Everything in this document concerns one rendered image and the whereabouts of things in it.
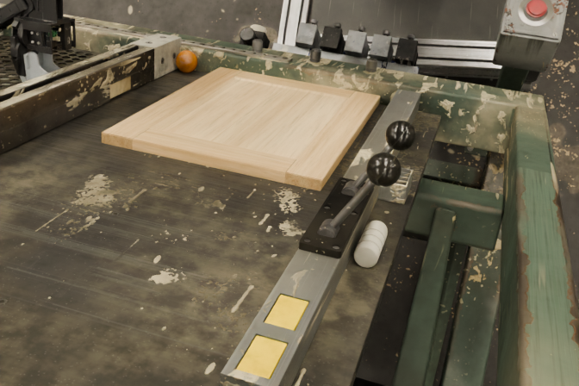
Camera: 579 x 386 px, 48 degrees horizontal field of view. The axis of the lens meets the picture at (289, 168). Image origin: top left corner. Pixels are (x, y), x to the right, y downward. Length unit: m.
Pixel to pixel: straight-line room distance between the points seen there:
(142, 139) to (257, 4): 1.58
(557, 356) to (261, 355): 0.27
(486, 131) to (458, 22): 0.87
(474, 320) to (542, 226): 0.58
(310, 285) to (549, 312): 0.24
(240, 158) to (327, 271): 0.36
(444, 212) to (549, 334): 0.46
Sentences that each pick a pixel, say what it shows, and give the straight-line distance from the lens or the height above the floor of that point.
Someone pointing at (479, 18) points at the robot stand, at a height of 0.21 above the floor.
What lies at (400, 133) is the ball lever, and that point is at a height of 1.45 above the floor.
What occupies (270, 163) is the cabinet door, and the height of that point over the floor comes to 1.27.
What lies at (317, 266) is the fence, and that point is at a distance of 0.72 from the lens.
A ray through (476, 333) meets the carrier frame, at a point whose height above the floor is 0.79.
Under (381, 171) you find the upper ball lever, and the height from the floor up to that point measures 1.54.
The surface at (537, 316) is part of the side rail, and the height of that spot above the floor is 1.53.
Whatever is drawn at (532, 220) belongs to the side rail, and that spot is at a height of 1.35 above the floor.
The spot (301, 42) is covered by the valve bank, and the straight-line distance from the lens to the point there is 1.63.
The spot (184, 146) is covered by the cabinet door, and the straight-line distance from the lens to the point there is 1.05.
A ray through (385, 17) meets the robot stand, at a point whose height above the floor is 0.21.
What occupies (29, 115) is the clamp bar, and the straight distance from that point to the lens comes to 1.11.
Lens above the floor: 2.23
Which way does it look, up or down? 73 degrees down
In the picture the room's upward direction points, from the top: 40 degrees counter-clockwise
